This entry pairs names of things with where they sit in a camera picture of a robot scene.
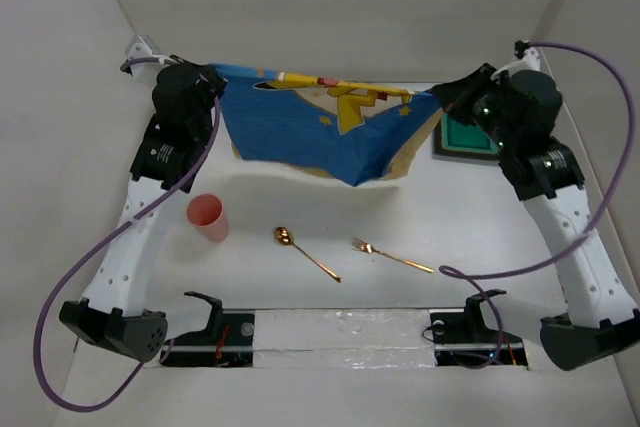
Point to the gold spoon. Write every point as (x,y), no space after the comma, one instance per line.
(284,237)

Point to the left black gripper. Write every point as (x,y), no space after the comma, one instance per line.
(208,76)

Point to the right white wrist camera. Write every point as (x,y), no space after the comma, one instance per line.
(526,57)

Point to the green square ceramic plate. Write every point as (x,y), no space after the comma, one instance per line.
(453,141)

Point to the blue Pikachu placemat cloth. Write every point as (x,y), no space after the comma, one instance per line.
(354,132)

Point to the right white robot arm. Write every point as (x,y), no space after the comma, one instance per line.
(517,111)

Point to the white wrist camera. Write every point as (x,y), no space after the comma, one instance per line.
(526,57)
(140,51)

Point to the gold fork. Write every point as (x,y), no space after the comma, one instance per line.
(368,248)

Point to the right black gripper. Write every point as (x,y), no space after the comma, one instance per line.
(457,95)

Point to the pink plastic cup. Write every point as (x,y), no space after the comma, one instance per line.
(206,214)

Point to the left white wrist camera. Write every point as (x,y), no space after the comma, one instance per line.
(140,51)

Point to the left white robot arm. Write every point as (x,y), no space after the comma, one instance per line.
(113,313)

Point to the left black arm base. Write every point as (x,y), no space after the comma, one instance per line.
(215,337)

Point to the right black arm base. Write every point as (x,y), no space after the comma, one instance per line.
(460,338)

